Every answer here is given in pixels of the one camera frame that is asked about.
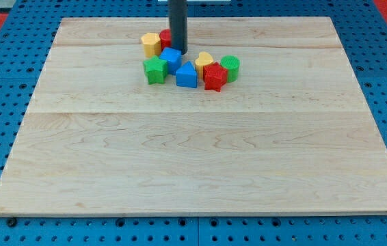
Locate light wooden board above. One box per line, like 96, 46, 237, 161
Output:
0, 17, 387, 217

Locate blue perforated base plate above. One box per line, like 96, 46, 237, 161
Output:
0, 0, 387, 245

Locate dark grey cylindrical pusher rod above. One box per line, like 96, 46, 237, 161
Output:
168, 0, 187, 55

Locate green star block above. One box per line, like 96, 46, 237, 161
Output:
143, 55, 168, 85

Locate yellow heart block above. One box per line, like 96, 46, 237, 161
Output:
194, 51, 214, 79

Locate blue triangle block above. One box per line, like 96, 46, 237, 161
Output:
176, 61, 198, 88

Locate blue cube block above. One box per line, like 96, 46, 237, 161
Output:
159, 47, 182, 75

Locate green cylinder block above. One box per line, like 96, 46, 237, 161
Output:
220, 55, 240, 83

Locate red star block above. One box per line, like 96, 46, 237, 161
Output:
203, 62, 228, 92

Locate red cylinder block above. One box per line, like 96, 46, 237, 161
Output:
159, 29, 172, 51

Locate yellow hexagon block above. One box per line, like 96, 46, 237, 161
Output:
141, 33, 162, 58

